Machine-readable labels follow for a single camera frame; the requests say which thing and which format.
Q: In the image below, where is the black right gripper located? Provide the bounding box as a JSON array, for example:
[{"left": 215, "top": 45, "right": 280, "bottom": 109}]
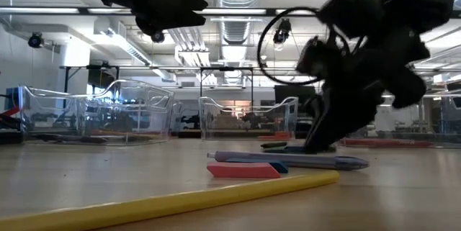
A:
[{"left": 295, "top": 31, "right": 431, "bottom": 154}]

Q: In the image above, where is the black distant rig frame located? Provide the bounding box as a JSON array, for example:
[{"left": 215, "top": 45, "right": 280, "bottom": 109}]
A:
[{"left": 59, "top": 64, "right": 121, "bottom": 94}]

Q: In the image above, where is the purple grey pen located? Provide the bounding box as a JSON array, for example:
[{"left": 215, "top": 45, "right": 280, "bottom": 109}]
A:
[{"left": 207, "top": 150, "right": 370, "bottom": 171}]

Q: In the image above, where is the blue box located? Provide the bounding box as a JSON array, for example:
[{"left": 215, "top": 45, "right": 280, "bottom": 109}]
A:
[{"left": 4, "top": 86, "right": 19, "bottom": 112}]

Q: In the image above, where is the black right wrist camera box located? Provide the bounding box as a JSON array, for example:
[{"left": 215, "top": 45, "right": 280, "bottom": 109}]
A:
[{"left": 315, "top": 0, "right": 385, "bottom": 40}]

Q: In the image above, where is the long white ceiling light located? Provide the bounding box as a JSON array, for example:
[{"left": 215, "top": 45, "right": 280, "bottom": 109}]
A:
[{"left": 94, "top": 20, "right": 154, "bottom": 67}]

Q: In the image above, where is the black hanging spot lamp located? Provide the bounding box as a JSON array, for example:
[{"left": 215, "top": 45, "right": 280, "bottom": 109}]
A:
[
  {"left": 27, "top": 32, "right": 45, "bottom": 49},
  {"left": 151, "top": 29, "right": 166, "bottom": 44},
  {"left": 272, "top": 18, "right": 292, "bottom": 45}
]

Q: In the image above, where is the blue block eraser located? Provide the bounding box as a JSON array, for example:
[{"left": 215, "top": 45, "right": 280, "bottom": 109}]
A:
[{"left": 264, "top": 146, "right": 308, "bottom": 154}]

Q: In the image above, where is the red cable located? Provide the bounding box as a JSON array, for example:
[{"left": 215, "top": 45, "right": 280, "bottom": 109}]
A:
[{"left": 0, "top": 107, "right": 20, "bottom": 119}]

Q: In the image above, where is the pink wedge eraser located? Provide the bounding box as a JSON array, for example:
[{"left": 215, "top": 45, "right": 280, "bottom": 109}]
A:
[{"left": 206, "top": 162, "right": 282, "bottom": 179}]

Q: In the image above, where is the black monitor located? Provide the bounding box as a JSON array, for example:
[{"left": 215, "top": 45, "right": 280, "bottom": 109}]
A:
[{"left": 274, "top": 85, "right": 318, "bottom": 124}]

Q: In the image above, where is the clear plastic bin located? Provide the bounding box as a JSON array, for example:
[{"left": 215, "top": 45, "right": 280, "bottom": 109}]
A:
[
  {"left": 336, "top": 79, "right": 461, "bottom": 150},
  {"left": 19, "top": 78, "right": 176, "bottom": 147},
  {"left": 168, "top": 97, "right": 185, "bottom": 139},
  {"left": 198, "top": 96, "right": 300, "bottom": 141}
]

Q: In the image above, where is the black overhead frame bar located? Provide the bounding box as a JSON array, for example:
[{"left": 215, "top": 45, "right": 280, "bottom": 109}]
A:
[{"left": 0, "top": 6, "right": 461, "bottom": 19}]

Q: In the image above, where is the orange eraser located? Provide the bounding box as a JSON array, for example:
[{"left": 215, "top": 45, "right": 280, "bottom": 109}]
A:
[{"left": 256, "top": 131, "right": 293, "bottom": 142}]

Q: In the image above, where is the yellow pencil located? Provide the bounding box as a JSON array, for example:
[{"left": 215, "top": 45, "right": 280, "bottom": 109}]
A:
[{"left": 0, "top": 170, "right": 340, "bottom": 231}]

